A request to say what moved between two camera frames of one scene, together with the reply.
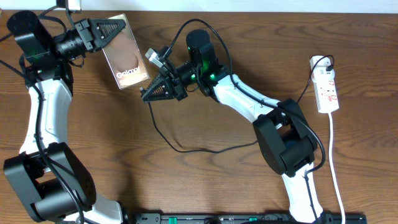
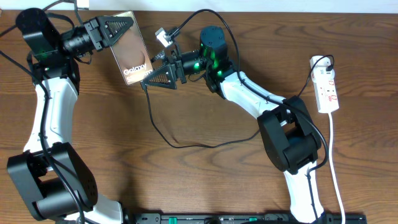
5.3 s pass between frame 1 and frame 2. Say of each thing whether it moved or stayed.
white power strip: stayed
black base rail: stayed
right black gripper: moved
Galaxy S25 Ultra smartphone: moved
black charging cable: moved
